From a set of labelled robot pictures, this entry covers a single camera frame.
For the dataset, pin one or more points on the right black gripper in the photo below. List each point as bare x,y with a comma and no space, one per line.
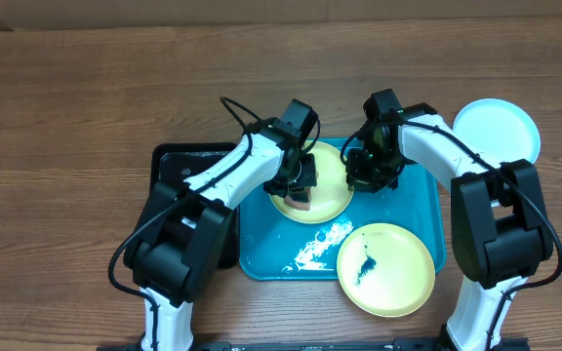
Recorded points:
364,180

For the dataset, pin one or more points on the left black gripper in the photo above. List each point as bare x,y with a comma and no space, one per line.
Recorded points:
309,178

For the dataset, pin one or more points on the pink green sponge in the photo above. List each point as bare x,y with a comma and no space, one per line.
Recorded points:
300,201

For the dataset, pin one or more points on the yellow plate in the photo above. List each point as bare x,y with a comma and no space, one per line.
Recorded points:
330,196
385,270

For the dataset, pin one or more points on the light blue plate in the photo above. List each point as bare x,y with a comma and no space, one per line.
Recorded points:
500,128

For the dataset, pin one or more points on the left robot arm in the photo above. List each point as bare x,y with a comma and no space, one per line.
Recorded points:
178,242

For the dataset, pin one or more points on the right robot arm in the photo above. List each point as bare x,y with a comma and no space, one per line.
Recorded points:
502,240

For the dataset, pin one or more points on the teal plastic tray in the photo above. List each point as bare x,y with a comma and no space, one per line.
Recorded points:
274,247

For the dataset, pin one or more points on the black water tray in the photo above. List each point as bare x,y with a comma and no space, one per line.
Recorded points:
172,163

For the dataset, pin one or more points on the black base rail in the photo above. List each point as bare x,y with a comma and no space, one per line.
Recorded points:
310,346

